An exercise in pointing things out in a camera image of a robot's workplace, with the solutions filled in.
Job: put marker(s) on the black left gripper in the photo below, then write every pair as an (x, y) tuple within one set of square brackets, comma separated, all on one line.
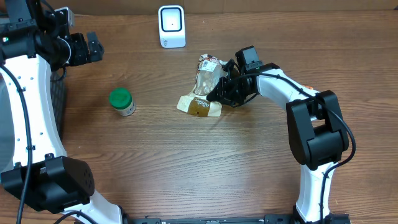
[(86, 48)]

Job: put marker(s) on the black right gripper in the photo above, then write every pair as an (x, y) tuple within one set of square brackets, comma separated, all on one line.
[(225, 95)]

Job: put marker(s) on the beige plastic pouch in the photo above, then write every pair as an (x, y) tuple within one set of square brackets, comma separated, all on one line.
[(209, 71)]

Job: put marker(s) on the green lid jar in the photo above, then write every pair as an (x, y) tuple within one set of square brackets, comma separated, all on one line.
[(121, 100)]

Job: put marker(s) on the orange tissue pack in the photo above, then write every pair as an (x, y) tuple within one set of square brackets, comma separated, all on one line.
[(308, 88)]

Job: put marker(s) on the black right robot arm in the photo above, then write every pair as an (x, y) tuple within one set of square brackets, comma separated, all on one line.
[(317, 132)]

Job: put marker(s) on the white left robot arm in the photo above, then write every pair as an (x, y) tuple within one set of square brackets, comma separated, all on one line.
[(35, 43)]

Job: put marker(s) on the white barcode scanner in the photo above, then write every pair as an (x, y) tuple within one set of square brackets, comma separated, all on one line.
[(172, 26)]

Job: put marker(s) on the grey plastic basket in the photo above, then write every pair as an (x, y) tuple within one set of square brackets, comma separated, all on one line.
[(58, 93)]

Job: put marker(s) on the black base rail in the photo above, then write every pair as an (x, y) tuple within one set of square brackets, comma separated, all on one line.
[(202, 221)]

